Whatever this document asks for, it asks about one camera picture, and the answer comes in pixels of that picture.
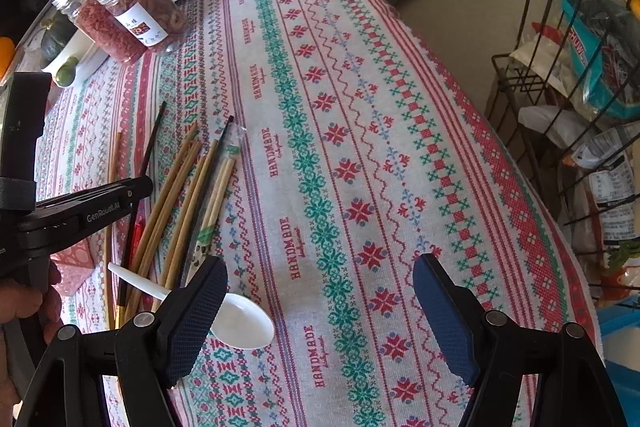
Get black chopstick gold tip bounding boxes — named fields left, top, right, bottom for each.
left=114, top=100, right=168, bottom=329

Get bamboo chopstick pair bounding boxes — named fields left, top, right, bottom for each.
left=124, top=126, right=204, bottom=323

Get white plastic spoon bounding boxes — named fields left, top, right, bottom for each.
left=107, top=262, right=274, bottom=350

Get pink plastic utensil basket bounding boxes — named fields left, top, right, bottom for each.
left=51, top=239, right=94, bottom=297

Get person's left hand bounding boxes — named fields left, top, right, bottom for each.
left=1, top=261, right=62, bottom=426

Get wrapped disposable chopsticks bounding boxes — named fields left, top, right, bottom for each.
left=181, top=121, right=245, bottom=284

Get orange tangerine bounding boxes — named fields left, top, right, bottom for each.
left=0, top=37, right=15, bottom=78

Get dark green pumpkin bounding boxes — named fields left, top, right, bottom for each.
left=40, top=12, right=77, bottom=67

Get jar of red goji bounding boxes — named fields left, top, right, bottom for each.
left=52, top=0, right=146, bottom=64

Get labelled jar dried fruit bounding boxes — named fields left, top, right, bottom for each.
left=98, top=0, right=186, bottom=53

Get white bowl green handle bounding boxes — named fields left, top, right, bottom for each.
left=42, top=30, right=108, bottom=88

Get black wire rack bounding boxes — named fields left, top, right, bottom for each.
left=487, top=0, right=639, bottom=308

